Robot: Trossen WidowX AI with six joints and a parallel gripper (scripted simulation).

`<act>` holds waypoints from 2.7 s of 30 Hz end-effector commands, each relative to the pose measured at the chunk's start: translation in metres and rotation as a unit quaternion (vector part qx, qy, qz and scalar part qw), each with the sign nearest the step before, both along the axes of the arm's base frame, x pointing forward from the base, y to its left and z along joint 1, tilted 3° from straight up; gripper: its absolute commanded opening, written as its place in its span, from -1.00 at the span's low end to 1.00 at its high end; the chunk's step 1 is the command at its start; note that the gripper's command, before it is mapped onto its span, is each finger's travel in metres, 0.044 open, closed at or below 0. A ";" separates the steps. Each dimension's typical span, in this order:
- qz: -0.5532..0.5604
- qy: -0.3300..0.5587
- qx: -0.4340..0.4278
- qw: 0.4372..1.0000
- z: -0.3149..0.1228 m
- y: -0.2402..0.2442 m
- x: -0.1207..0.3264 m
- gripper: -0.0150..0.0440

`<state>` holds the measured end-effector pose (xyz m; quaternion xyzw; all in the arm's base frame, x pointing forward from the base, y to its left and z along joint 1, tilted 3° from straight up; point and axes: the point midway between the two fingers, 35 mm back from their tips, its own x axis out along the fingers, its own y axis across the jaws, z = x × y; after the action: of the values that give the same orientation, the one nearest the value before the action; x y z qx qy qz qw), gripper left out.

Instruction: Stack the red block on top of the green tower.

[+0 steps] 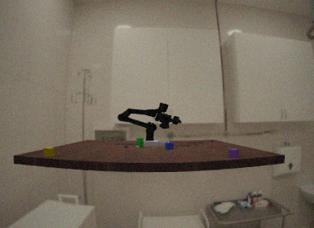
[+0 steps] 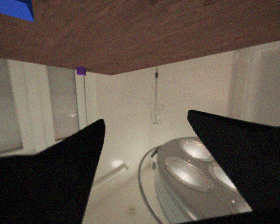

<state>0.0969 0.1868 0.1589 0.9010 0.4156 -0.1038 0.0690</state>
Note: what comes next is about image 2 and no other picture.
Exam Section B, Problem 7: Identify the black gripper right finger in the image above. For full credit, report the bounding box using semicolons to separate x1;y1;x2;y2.
187;110;280;211

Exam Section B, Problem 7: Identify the small purple block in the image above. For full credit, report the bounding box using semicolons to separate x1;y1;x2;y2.
76;67;86;76

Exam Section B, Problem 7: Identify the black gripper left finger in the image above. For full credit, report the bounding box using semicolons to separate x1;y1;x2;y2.
0;119;106;224

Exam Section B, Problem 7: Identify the blue block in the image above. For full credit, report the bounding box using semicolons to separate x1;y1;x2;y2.
0;0;34;22

